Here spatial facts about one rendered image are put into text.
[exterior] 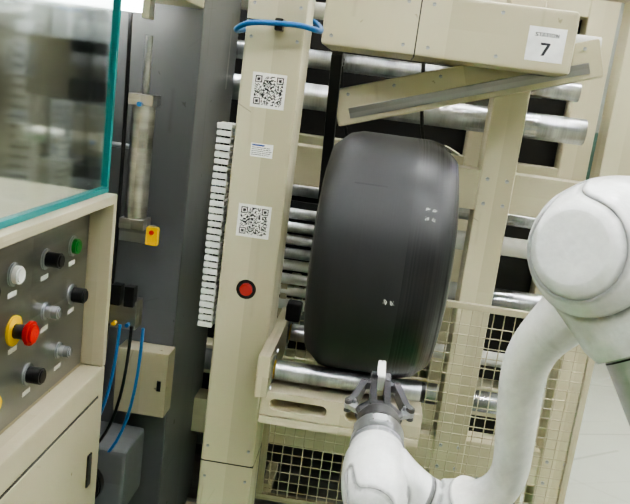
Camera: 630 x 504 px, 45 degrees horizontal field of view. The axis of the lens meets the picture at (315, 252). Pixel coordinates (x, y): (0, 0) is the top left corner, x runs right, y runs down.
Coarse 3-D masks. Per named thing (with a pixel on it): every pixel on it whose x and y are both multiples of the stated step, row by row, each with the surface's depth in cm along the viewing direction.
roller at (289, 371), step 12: (276, 360) 173; (276, 372) 171; (288, 372) 170; (300, 372) 170; (312, 372) 170; (324, 372) 170; (336, 372) 170; (348, 372) 171; (360, 372) 172; (312, 384) 171; (324, 384) 170; (336, 384) 170; (348, 384) 170; (408, 384) 169; (420, 384) 169; (408, 396) 169; (420, 396) 169
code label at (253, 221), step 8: (240, 208) 172; (248, 208) 172; (256, 208) 171; (264, 208) 171; (240, 216) 172; (248, 216) 172; (256, 216) 172; (264, 216) 172; (240, 224) 172; (248, 224) 172; (256, 224) 172; (264, 224) 172; (240, 232) 173; (248, 232) 173; (256, 232) 173; (264, 232) 172
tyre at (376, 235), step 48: (336, 144) 172; (384, 144) 165; (432, 144) 168; (336, 192) 156; (384, 192) 155; (432, 192) 155; (336, 240) 153; (384, 240) 152; (432, 240) 152; (336, 288) 154; (384, 288) 152; (432, 288) 152; (336, 336) 159; (384, 336) 157; (432, 336) 159
